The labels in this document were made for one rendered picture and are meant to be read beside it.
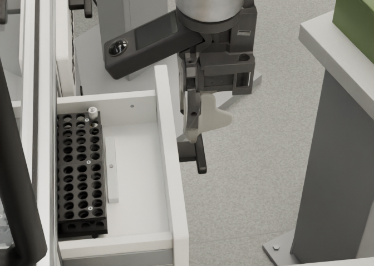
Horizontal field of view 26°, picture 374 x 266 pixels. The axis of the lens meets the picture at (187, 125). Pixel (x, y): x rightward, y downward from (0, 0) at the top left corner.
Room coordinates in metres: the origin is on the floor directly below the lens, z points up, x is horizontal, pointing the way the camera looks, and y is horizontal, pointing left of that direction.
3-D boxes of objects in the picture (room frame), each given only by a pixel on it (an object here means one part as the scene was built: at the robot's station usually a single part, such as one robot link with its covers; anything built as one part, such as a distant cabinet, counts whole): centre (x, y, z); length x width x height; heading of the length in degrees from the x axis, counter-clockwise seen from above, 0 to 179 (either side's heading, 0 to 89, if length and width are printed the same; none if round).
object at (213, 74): (0.67, -0.03, 1.10); 0.09 x 0.08 x 0.12; 96
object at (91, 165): (0.65, 0.12, 0.90); 0.18 x 0.02 x 0.01; 6
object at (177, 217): (0.66, 0.02, 0.87); 0.29 x 0.02 x 0.11; 6
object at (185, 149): (0.66, 0.00, 0.91); 0.07 x 0.04 x 0.01; 6
